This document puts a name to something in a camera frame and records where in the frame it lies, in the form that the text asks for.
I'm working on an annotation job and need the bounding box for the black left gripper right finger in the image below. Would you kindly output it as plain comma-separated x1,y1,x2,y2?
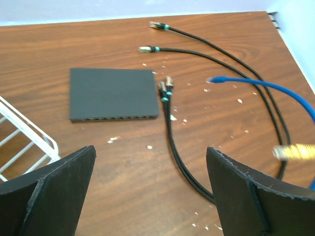
206,147,315,236

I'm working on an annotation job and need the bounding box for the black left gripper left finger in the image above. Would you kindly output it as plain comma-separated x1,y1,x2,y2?
0,146,96,236

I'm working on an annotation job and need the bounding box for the yellow ethernet cable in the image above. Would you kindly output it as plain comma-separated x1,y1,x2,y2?
272,143,315,162

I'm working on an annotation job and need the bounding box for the blue ethernet cable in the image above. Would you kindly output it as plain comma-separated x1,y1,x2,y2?
206,76,315,190

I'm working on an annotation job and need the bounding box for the black network switch box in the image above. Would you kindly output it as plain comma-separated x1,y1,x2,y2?
69,68,159,123

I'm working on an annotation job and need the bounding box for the white wire dish rack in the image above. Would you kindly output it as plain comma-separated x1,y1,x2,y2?
0,97,61,182

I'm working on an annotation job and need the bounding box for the black ethernet cable outer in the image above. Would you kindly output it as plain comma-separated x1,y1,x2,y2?
149,21,291,197

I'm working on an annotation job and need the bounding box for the black ethernet cable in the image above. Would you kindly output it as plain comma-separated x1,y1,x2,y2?
149,21,291,197
137,45,285,204

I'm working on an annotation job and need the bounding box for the black ethernet cable inner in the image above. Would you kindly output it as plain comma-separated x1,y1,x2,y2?
137,45,285,204

